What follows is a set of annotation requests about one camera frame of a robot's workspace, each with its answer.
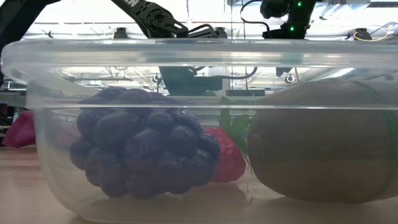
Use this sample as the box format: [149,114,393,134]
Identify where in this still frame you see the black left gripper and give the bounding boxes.
[159,66,223,97]

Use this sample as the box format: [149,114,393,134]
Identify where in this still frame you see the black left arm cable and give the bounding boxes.
[192,66,259,81]

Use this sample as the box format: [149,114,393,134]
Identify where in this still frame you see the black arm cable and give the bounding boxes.
[192,66,259,81]
[240,0,270,26]

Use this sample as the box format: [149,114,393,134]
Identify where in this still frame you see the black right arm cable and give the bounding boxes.
[240,0,270,26]

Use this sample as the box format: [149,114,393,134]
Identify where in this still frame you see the black overhead fixture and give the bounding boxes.
[214,27,229,39]
[353,27,373,42]
[113,27,130,40]

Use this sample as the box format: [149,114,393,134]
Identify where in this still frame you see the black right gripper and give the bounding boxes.
[262,24,309,78]

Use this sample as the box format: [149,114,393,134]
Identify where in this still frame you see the purple cloth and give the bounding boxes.
[1,110,37,149]

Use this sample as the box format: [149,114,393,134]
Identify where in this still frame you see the purple grape bunch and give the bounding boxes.
[68,86,222,200]

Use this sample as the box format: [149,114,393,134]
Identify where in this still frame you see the red strawberry with leaves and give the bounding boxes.
[203,96,254,184]

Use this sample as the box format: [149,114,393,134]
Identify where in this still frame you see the yellow overhead cable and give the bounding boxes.
[353,25,394,43]

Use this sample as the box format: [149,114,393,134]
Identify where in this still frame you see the brown kiwi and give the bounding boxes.
[247,79,398,205]

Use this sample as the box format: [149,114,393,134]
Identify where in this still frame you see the clear plastic container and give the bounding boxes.
[0,39,398,224]

